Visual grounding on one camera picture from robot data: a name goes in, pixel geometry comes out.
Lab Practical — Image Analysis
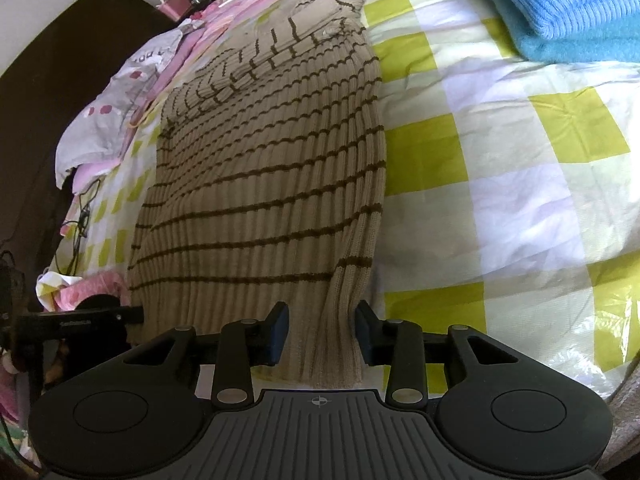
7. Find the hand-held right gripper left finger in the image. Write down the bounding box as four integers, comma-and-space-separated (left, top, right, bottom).
122, 301, 291, 406

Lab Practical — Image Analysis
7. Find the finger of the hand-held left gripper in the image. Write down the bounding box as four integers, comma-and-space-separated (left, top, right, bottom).
27, 305, 146, 343

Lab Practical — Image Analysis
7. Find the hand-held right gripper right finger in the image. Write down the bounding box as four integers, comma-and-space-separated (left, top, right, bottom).
354, 300, 518, 405

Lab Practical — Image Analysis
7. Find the beige striped knit sweater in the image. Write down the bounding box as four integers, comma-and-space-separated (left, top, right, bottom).
125, 0, 388, 391

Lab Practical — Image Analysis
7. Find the pink fluffy blanket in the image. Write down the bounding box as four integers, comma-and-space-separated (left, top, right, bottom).
50, 269, 132, 313

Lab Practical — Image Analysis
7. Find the yellow white checked bedsheet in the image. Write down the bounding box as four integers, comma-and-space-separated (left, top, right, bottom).
35, 0, 640, 401

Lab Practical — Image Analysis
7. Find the white pink-dotted cloth bag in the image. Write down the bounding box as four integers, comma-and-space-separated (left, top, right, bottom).
55, 27, 183, 188

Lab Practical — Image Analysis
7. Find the pink box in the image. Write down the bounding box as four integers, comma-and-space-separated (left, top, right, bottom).
156, 0, 202, 23

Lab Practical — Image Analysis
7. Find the blue folded knit sweater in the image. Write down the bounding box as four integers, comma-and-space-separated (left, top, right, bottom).
460, 0, 640, 65

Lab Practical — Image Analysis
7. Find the black cable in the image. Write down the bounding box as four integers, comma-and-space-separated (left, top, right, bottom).
54, 175, 103, 276

